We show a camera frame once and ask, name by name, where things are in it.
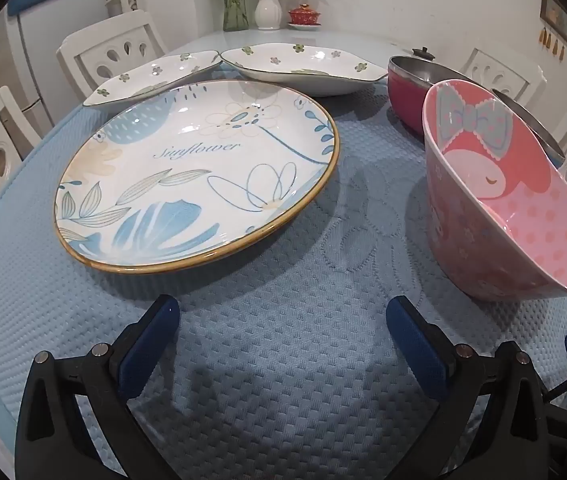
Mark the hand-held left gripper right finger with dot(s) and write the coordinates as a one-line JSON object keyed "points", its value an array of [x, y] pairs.
{"points": [[418, 352]]}

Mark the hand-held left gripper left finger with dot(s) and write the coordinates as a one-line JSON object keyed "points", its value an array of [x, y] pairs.
{"points": [[148, 347]]}

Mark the pink cartoon bowl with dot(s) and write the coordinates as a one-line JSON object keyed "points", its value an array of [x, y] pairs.
{"points": [[528, 220]]}

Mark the round blue floral plate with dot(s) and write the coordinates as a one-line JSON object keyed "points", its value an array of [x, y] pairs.
{"points": [[188, 185]]}

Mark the red steel bowl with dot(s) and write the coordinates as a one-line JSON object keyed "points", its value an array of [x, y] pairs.
{"points": [[403, 96]]}

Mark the light blue table mat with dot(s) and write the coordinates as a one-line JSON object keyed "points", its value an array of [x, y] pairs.
{"points": [[283, 335]]}

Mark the black pot lid knob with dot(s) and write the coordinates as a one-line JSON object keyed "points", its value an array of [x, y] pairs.
{"points": [[423, 53]]}

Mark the hanging tassel ornaments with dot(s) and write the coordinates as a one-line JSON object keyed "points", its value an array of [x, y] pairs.
{"points": [[553, 47]]}

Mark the white refrigerator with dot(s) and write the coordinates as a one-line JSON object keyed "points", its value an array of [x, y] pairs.
{"points": [[38, 45]]}

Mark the small framed picture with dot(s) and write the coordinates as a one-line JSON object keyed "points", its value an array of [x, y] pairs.
{"points": [[557, 15]]}

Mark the glass vase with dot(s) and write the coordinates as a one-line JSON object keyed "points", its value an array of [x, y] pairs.
{"points": [[236, 12]]}

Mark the red lidded teacup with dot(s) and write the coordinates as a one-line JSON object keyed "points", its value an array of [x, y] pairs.
{"points": [[305, 14]]}

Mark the white ceramic vase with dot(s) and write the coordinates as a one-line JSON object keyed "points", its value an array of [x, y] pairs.
{"points": [[268, 10]]}

